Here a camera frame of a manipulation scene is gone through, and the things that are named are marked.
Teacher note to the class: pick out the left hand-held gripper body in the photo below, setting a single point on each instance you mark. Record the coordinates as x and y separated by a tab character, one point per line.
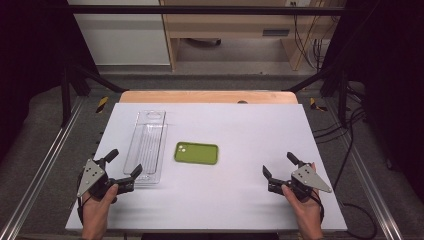
91	175

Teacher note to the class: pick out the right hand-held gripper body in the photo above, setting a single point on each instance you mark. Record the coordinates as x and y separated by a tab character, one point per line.
308	178

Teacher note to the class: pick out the clear plastic tray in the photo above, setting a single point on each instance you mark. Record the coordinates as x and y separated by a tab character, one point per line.
146	146

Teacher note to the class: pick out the green phone case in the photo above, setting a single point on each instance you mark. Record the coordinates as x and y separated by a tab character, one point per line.
196	153

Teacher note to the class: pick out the person's right hand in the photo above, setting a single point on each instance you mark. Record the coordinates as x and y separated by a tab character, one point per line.
308	213

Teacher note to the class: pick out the person's left hand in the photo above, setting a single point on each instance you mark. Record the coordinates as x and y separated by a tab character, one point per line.
96	211

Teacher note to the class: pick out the white table board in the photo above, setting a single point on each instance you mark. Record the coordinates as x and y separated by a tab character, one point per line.
233	193

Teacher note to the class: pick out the yellow black tape marker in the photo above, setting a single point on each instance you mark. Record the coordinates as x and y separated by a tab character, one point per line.
102	104
315	105

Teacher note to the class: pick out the black metal stand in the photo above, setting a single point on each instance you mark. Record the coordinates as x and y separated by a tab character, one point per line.
66	100
342	100

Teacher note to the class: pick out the white cabinet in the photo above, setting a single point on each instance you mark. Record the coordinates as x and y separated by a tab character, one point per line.
123	36

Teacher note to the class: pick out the dark curtain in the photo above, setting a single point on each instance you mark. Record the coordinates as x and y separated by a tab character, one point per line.
393	83
30	60

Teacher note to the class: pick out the wooden desk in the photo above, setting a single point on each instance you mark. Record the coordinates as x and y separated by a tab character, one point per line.
226	25

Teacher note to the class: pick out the aluminium rail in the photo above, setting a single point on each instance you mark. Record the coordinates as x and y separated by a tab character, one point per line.
43	166
366	186

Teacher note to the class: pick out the black horizontal frame bar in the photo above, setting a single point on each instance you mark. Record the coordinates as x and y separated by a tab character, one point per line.
200	10

